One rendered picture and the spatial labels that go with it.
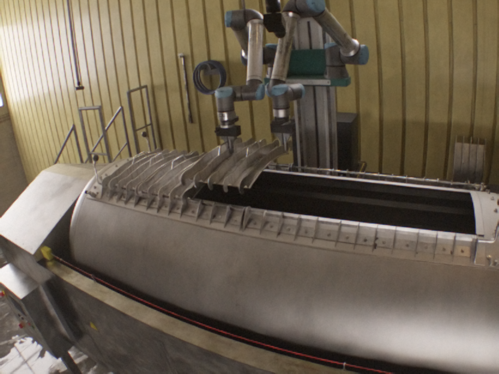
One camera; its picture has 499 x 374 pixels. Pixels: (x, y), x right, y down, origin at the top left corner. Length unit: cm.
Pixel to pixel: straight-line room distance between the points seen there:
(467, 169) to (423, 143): 56
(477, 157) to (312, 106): 180
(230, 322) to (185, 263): 36
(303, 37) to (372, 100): 117
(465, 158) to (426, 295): 248
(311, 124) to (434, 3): 175
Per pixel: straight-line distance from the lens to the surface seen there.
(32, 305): 292
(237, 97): 197
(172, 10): 472
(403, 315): 145
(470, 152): 372
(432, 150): 380
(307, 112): 301
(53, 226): 269
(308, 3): 211
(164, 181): 207
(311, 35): 290
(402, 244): 149
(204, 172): 178
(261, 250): 159
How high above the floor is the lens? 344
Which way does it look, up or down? 22 degrees down
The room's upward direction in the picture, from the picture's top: 6 degrees counter-clockwise
